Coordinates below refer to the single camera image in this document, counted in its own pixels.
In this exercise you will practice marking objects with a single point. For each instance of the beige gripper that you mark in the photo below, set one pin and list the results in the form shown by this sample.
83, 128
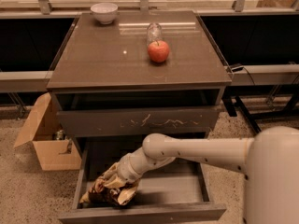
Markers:
125, 168

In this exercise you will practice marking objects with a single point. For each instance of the brown chip bag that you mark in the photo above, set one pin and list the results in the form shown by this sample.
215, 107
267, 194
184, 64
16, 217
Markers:
109, 188

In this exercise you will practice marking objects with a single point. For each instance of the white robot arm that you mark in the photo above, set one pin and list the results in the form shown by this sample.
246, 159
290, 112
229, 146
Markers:
269, 161

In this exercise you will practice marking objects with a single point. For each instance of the open middle drawer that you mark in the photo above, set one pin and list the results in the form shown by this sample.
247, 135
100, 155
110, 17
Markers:
174, 194

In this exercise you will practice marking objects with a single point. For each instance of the closed top drawer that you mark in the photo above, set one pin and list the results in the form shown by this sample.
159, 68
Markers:
114, 122

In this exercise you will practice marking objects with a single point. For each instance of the grey drawer cabinet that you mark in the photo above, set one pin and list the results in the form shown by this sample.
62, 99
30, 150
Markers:
108, 66

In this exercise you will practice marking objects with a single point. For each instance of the open cardboard box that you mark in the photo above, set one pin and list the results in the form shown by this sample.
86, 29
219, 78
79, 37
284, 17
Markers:
38, 129

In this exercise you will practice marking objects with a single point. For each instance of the metal can in box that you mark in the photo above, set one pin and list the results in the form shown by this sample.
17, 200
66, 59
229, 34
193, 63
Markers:
59, 135

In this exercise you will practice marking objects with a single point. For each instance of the red apple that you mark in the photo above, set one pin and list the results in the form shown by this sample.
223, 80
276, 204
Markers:
158, 51

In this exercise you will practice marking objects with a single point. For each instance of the black metal stand legs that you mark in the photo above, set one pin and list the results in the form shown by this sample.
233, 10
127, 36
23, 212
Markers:
233, 102

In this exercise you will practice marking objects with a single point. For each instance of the clear glass jar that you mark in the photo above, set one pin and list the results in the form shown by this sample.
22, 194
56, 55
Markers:
154, 33

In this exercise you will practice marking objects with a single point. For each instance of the white ceramic bowl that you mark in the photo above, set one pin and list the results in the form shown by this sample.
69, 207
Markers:
105, 13

